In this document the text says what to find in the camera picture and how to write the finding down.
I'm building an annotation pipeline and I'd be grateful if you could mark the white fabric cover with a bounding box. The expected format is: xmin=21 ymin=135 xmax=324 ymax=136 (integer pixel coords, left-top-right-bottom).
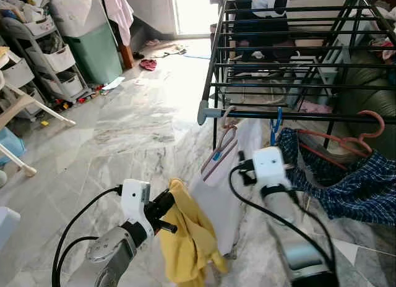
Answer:
xmin=48 ymin=0 xmax=107 ymax=37

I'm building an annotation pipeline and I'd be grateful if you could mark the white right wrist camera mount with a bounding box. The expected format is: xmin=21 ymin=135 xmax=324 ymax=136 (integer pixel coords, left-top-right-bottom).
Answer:
xmin=252 ymin=147 xmax=291 ymax=189

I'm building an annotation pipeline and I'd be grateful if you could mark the dark purple chair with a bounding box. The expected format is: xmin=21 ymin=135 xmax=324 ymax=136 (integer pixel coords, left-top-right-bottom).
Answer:
xmin=229 ymin=15 xmax=291 ymax=62

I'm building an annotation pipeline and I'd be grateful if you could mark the pink hanging garment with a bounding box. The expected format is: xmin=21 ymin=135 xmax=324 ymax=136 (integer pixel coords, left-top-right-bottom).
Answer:
xmin=102 ymin=0 xmax=135 ymax=45

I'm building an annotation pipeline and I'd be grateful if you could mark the yellow shirt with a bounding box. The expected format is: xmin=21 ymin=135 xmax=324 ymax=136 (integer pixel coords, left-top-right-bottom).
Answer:
xmin=160 ymin=179 xmax=228 ymax=286

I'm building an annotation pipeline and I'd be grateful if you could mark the white cloth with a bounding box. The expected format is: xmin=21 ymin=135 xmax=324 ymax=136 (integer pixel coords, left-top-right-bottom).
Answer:
xmin=251 ymin=0 xmax=282 ymax=19

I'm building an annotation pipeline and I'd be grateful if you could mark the blue plastic hanger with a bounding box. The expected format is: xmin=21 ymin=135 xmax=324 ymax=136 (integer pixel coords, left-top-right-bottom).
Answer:
xmin=269 ymin=106 xmax=284 ymax=145

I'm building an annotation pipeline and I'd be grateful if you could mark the black metal drying rack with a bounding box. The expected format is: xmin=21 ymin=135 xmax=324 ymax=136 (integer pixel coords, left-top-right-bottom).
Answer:
xmin=197 ymin=0 xmax=396 ymax=152

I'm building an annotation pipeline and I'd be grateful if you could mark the blue plaid shirt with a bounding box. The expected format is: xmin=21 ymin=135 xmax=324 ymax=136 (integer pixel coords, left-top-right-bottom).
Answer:
xmin=275 ymin=127 xmax=396 ymax=227

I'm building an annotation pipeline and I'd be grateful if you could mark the green plastic bin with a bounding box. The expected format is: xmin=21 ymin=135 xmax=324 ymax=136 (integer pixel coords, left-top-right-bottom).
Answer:
xmin=65 ymin=21 xmax=124 ymax=85

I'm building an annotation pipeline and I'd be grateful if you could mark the light blue plastic box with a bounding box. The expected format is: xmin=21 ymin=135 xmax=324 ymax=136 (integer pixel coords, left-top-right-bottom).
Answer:
xmin=0 ymin=126 xmax=27 ymax=167

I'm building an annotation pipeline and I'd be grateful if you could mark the white baby high chair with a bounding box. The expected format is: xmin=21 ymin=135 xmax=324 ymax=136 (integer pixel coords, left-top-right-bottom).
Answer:
xmin=0 ymin=49 xmax=76 ymax=176

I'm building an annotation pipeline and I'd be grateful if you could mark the white shirt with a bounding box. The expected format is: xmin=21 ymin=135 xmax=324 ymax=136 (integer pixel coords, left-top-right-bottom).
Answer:
xmin=189 ymin=120 xmax=264 ymax=257

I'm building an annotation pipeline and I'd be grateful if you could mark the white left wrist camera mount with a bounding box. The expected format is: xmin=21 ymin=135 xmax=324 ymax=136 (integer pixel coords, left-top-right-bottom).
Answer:
xmin=121 ymin=179 xmax=152 ymax=221

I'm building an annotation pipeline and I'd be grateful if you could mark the pink cloth item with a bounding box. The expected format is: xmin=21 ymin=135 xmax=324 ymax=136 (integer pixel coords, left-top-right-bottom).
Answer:
xmin=300 ymin=101 xmax=332 ymax=114

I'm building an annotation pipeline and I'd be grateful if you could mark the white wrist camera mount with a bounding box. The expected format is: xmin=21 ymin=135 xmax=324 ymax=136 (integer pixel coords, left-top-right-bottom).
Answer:
xmin=252 ymin=147 xmax=291 ymax=189
xmin=121 ymin=179 xmax=152 ymax=221

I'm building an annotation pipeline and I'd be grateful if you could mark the beige floor cloth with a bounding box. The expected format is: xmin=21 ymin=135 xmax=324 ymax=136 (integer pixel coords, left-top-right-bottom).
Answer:
xmin=152 ymin=45 xmax=186 ymax=58

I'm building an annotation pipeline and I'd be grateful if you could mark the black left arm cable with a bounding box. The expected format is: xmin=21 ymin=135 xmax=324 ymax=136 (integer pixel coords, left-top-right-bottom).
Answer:
xmin=53 ymin=185 xmax=124 ymax=287
xmin=57 ymin=236 xmax=100 ymax=287

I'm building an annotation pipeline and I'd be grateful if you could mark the white paper sheet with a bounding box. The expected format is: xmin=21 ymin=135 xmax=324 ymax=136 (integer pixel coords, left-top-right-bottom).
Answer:
xmin=102 ymin=77 xmax=126 ymax=91

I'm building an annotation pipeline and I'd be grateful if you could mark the dark green sofa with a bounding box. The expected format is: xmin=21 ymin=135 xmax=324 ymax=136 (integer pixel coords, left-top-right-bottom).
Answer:
xmin=337 ymin=49 xmax=396 ymax=152

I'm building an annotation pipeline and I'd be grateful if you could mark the pink brown hanger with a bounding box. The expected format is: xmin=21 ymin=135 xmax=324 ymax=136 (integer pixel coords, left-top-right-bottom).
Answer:
xmin=201 ymin=106 xmax=239 ymax=181

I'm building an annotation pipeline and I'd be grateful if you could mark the grey drawer trolley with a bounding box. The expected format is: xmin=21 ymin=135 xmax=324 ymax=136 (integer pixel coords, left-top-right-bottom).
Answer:
xmin=0 ymin=15 xmax=93 ymax=102

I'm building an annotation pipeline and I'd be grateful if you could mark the small red cloth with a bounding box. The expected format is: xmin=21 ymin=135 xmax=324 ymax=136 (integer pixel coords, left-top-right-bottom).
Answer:
xmin=139 ymin=58 xmax=158 ymax=71

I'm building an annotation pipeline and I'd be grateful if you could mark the coral red hanger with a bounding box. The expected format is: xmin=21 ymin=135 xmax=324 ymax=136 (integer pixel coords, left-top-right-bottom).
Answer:
xmin=297 ymin=109 xmax=385 ymax=158

